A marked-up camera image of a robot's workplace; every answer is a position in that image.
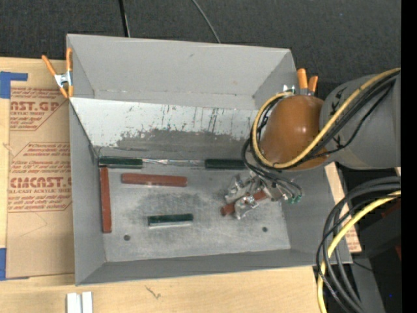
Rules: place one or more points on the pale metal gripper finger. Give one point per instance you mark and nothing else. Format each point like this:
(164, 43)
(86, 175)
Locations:
(245, 205)
(235, 188)

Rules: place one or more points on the red-brown block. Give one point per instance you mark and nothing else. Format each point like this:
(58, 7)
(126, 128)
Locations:
(228, 209)
(153, 180)
(106, 201)

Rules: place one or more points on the dark green flat block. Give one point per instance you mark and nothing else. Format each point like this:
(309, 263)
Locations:
(120, 162)
(224, 164)
(170, 219)

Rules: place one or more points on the grey metal bin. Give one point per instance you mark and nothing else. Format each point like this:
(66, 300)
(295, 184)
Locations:
(202, 240)

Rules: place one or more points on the brown cardboard board, red print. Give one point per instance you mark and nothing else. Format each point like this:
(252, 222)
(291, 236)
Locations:
(39, 227)

